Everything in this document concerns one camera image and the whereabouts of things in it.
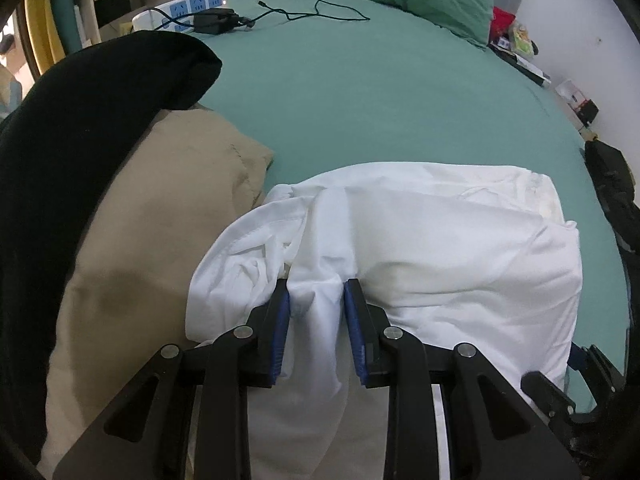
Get red pillow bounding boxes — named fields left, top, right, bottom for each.
left=272, top=0, right=516, bottom=41

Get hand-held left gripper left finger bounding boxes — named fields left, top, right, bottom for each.
left=52, top=280, right=293, bottom=480

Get white box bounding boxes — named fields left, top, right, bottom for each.
left=555, top=79, right=586, bottom=106

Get beige pants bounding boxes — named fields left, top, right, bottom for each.
left=37, top=107, right=275, bottom=480

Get white hooded jacket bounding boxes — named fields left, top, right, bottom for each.
left=185, top=160, right=583, bottom=480

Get black folded garment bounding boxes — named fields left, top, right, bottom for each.
left=0, top=30, right=223, bottom=466

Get black charger with cable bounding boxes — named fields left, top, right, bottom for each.
left=192, top=0, right=372, bottom=37

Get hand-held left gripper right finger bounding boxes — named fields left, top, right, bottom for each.
left=342, top=277, right=583, bottom=480

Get yellow curtain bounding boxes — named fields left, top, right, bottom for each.
left=25, top=0, right=66, bottom=78

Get green snack bag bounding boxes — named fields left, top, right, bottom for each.
left=510, top=22, right=536, bottom=56

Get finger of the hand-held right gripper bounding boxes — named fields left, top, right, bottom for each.
left=520, top=371, right=577, bottom=415
left=567, top=344, right=626, bottom=397

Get white and blue power strip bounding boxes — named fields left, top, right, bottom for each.
left=131, top=0, right=227, bottom=33

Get teal curtain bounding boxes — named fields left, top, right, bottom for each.
left=47, top=0, right=83, bottom=56

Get black speaker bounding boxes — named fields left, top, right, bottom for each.
left=575, top=100, right=600, bottom=126

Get black folded clothes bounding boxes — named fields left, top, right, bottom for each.
left=584, top=139, right=638, bottom=271

